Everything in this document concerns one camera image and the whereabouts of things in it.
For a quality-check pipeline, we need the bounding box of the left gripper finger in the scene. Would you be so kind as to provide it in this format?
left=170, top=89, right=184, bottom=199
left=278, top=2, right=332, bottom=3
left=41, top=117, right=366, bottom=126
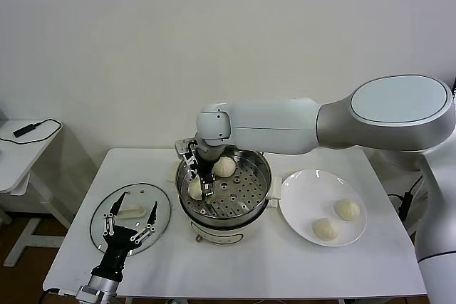
left=102, top=191, right=127, bottom=236
left=129, top=200, right=159, bottom=245

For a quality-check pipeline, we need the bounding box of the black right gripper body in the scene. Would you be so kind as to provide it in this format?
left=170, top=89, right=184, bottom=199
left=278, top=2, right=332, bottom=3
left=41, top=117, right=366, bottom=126
left=193, top=145, right=216, bottom=178

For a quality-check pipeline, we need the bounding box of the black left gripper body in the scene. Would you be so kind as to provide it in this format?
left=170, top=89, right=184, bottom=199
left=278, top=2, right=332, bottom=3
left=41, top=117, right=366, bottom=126
left=91, top=226, right=138, bottom=281

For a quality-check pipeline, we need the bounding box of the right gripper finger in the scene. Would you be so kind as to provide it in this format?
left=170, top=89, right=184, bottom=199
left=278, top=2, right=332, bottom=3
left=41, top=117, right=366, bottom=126
left=200, top=173, right=216, bottom=197
left=184, top=156, right=200, bottom=181

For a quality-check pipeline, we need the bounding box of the round glass pot lid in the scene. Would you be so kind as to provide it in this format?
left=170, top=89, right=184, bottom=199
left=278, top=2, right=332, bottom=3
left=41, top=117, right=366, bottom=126
left=89, top=182, right=172, bottom=256

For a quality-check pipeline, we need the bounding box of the white steamed baozi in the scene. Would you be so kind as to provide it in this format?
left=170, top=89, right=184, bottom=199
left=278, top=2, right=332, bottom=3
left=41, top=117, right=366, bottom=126
left=312, top=217, right=339, bottom=242
left=212, top=156, right=237, bottom=179
left=187, top=178, right=204, bottom=201
left=334, top=199, right=361, bottom=222

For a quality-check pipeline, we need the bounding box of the perforated steel steamer basket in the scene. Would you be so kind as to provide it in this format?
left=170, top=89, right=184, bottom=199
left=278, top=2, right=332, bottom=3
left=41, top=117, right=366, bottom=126
left=176, top=142, right=273, bottom=222

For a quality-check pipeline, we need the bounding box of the white round plate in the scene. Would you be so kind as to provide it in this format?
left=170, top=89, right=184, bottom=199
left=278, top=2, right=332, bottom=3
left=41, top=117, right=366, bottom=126
left=279, top=169, right=368, bottom=248

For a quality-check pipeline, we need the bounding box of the white side table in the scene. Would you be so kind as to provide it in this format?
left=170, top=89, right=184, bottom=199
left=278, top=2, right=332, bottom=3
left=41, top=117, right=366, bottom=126
left=0, top=117, right=74, bottom=268

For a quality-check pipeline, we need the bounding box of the black power adapter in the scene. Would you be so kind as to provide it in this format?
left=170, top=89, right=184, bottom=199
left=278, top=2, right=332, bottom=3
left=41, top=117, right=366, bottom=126
left=13, top=123, right=36, bottom=138

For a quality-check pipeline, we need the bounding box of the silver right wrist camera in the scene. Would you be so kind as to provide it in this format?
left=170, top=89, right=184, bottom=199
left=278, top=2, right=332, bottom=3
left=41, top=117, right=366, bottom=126
left=174, top=137, right=196, bottom=159

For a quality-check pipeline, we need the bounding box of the thin black cable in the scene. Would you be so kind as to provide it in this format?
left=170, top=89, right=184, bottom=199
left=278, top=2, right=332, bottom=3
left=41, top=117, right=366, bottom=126
left=0, top=118, right=63, bottom=145

